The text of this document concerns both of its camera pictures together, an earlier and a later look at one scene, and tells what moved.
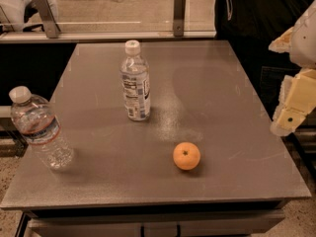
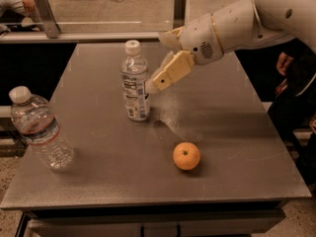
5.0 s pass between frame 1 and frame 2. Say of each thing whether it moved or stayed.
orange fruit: stayed
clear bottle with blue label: stayed
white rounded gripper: moved
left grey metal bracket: stayed
